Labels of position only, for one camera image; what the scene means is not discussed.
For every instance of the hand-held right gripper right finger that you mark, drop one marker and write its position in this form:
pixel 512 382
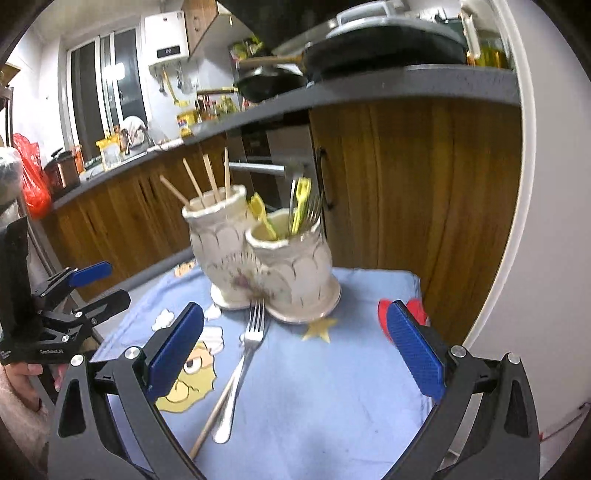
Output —
pixel 415 350

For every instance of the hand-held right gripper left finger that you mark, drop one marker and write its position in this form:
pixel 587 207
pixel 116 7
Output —
pixel 178 350

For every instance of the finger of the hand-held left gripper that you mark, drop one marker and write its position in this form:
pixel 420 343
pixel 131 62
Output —
pixel 90 274
pixel 101 307

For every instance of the steel fork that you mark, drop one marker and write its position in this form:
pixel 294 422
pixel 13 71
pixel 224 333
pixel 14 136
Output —
pixel 314 212
pixel 251 332

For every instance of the wooden chopstick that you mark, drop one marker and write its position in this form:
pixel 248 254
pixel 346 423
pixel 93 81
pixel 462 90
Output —
pixel 175 189
pixel 211 177
pixel 194 182
pixel 227 173
pixel 207 424

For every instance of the cream ceramic double utensil holder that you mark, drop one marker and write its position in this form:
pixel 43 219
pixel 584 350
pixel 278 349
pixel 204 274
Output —
pixel 221 249

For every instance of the steel spoon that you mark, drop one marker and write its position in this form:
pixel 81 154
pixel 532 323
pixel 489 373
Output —
pixel 292 207

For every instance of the person's left forearm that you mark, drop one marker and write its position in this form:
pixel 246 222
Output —
pixel 21 429

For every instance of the person's left hand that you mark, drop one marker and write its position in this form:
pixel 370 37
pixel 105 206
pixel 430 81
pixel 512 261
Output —
pixel 27 374

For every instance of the dark pressure cooker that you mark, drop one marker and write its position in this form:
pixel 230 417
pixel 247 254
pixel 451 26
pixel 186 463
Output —
pixel 62 170

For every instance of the red plastic bag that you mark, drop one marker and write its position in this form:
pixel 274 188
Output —
pixel 32 180

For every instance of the blue cartoon printed cloth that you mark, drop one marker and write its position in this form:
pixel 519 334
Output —
pixel 300 392

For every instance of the yellow packet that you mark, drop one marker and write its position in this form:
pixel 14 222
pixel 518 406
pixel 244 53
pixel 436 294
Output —
pixel 108 153

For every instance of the white cloth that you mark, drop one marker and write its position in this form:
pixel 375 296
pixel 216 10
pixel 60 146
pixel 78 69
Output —
pixel 135 129

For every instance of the yellow jar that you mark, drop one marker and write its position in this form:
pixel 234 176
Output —
pixel 185 123

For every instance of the stainless steel oven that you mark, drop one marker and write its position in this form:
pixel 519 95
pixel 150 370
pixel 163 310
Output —
pixel 277 147

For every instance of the white water heater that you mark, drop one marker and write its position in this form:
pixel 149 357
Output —
pixel 166 39

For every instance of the small black wok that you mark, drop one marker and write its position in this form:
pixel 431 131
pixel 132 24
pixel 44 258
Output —
pixel 270 83

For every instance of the grey kitchen countertop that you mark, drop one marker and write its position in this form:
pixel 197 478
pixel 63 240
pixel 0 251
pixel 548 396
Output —
pixel 369 87

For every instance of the large black frying pan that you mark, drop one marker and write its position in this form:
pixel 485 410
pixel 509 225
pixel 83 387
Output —
pixel 383 53

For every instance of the cooking oil bottle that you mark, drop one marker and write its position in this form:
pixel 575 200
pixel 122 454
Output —
pixel 485 41

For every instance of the wooden wall cabinet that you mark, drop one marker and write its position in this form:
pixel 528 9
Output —
pixel 201 25

